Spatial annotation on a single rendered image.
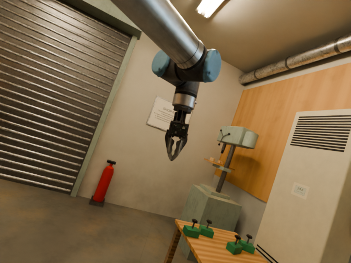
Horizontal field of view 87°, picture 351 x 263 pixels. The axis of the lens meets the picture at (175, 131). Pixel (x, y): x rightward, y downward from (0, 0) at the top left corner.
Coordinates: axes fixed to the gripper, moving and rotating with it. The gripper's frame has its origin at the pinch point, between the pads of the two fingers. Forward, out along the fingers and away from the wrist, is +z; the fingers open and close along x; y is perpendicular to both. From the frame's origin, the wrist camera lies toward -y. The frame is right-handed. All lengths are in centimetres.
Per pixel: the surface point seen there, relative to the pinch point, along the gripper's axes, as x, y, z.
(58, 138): -146, -169, 21
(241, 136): 76, -137, -30
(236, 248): 61, -61, 58
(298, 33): 108, -116, -150
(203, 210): 49, -131, 59
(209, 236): 44, -73, 59
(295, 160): 105, -81, -13
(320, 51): 128, -105, -129
